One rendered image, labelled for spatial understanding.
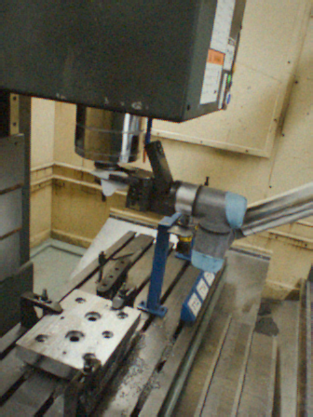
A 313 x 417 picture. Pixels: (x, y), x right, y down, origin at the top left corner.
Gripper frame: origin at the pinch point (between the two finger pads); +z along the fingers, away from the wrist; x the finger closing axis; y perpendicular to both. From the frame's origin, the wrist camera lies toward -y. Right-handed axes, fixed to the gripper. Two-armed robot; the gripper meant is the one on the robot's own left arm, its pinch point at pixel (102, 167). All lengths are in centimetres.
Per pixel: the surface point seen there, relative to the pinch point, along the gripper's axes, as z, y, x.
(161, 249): -11.9, 29.5, 24.0
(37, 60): 10.6, -22.4, -12.5
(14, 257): 41, 48, 20
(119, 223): 34, 61, 98
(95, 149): -1.8, -6.0, -7.9
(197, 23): -20.6, -32.7, -11.8
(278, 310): -58, 77, 90
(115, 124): -5.2, -12.0, -6.7
